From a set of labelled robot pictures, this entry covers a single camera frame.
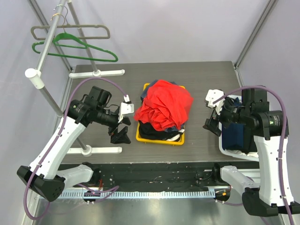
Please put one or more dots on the red tank top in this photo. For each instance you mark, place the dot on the red tank top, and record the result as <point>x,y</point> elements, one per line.
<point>166,105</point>

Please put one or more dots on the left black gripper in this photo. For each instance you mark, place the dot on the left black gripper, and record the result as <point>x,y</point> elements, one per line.
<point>121,136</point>

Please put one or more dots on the navy garment in basket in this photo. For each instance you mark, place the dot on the navy garment in basket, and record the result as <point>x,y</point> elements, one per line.
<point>230,104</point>

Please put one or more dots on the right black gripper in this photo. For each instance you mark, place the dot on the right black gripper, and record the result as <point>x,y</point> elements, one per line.
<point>216,119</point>

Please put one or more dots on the black garment in tray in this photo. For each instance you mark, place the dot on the black garment in tray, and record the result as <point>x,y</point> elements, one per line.
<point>147,131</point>

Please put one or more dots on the white plastic laundry basket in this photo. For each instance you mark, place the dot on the white plastic laundry basket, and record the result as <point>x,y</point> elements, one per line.
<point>234,150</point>

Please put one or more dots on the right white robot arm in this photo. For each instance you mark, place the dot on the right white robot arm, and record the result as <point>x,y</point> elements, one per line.
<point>263,113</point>

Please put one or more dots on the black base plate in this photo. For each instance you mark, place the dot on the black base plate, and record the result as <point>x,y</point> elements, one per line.
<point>160,177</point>

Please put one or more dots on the blue grey garment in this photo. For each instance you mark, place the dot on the blue grey garment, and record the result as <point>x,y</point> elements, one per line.
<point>144,95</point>

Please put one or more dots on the grey clothes hanger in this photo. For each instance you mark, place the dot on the grey clothes hanger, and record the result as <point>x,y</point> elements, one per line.
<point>82,31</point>

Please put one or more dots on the yellow plastic tray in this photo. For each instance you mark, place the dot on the yellow plastic tray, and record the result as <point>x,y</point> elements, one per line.
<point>163,113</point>

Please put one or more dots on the green clothes hanger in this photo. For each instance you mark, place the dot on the green clothes hanger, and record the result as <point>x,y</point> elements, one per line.
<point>80,45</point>

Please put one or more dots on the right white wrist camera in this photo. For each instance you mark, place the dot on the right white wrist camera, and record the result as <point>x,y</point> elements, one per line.
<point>211,97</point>

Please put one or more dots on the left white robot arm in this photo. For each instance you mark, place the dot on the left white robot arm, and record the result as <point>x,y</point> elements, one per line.
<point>43,175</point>

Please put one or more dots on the white slotted cable duct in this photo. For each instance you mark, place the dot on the white slotted cable duct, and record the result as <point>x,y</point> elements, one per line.
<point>84,194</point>

